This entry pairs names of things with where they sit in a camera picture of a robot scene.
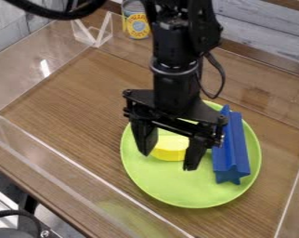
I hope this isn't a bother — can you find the black metal stand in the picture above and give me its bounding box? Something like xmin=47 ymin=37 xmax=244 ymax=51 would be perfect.
xmin=17 ymin=193 xmax=61 ymax=238

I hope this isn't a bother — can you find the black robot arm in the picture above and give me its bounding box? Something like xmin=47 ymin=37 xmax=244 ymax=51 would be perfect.
xmin=123 ymin=0 xmax=228 ymax=171

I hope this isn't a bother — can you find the blue star-shaped block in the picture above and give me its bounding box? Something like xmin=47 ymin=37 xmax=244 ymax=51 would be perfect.
xmin=212 ymin=105 xmax=251 ymax=185

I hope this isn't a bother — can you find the yellow toy banana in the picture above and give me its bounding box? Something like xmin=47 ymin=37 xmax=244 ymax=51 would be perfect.
xmin=151 ymin=129 xmax=188 ymax=162

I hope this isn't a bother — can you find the black cable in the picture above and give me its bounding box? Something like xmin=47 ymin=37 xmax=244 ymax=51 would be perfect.
xmin=0 ymin=209 xmax=44 ymax=238

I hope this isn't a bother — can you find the yellow labelled tin can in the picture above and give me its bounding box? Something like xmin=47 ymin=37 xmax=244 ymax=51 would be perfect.
xmin=121 ymin=0 xmax=149 ymax=40

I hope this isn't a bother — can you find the green round plate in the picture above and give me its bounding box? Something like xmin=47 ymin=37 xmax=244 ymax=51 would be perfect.
xmin=120 ymin=102 xmax=262 ymax=208

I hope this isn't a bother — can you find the clear acrylic corner bracket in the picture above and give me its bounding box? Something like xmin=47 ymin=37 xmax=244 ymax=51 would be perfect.
xmin=71 ymin=11 xmax=113 ymax=48

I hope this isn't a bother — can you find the clear acrylic enclosure wall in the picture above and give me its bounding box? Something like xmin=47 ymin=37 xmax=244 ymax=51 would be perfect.
xmin=0 ymin=113 xmax=194 ymax=238

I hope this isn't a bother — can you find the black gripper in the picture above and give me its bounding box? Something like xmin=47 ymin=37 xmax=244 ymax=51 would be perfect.
xmin=123 ymin=62 xmax=228 ymax=171

